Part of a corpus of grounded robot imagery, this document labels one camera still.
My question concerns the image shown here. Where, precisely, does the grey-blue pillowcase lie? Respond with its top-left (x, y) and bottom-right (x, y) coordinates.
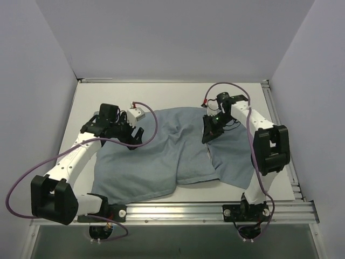
top-left (92, 107), bottom-right (254, 204)

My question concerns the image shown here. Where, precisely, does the white pillow yellow trim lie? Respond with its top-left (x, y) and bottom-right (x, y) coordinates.
top-left (206, 144), bottom-right (215, 167)

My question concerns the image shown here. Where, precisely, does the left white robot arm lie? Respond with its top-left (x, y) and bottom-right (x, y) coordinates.
top-left (30, 104), bottom-right (145, 225)

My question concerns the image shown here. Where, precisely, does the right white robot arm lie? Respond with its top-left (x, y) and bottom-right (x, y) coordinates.
top-left (202, 92), bottom-right (291, 221)

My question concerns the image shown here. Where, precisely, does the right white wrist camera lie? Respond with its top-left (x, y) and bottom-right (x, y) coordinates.
top-left (201, 98), bottom-right (222, 117)

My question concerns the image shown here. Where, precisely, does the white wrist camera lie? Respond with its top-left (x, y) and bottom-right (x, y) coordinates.
top-left (126, 102), bottom-right (146, 128)
top-left (201, 98), bottom-right (222, 117)

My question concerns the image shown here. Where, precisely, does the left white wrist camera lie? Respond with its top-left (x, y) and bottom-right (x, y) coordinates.
top-left (126, 102), bottom-right (146, 128)

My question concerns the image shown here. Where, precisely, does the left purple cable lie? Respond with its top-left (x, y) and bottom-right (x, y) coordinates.
top-left (5, 101), bottom-right (158, 241)

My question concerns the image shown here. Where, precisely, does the purple cable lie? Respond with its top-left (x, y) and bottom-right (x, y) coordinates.
top-left (5, 101), bottom-right (158, 241)
top-left (201, 82), bottom-right (275, 240)

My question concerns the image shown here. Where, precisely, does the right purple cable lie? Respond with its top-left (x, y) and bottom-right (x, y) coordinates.
top-left (201, 82), bottom-right (275, 240)

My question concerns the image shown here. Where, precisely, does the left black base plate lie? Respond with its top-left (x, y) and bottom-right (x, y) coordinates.
top-left (77, 205), bottom-right (127, 223)

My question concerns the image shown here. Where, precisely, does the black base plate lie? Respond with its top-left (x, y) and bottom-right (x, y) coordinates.
top-left (222, 203), bottom-right (271, 223)
top-left (77, 205), bottom-right (127, 223)

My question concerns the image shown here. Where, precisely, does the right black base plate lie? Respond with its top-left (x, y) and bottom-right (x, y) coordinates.
top-left (222, 203), bottom-right (271, 223)

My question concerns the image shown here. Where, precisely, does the aluminium right side rail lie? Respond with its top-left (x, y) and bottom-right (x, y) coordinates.
top-left (261, 80), bottom-right (315, 205)

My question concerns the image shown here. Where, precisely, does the aluminium rail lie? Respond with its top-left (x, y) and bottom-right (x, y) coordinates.
top-left (30, 201), bottom-right (321, 227)
top-left (261, 80), bottom-right (315, 205)

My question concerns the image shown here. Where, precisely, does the aluminium front rail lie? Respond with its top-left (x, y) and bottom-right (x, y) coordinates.
top-left (30, 201), bottom-right (321, 227)

